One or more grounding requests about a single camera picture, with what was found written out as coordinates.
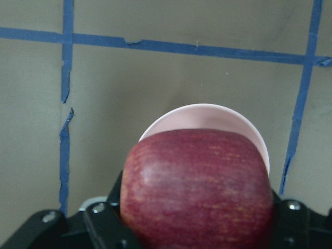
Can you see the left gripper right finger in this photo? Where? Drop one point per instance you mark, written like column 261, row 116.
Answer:
column 295, row 225

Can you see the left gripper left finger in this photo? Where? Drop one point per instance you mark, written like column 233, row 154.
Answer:
column 96, row 225

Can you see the red apple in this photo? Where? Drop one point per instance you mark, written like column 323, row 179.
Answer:
column 196, row 188

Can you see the pink bowl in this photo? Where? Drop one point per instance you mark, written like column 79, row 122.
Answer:
column 209, row 116

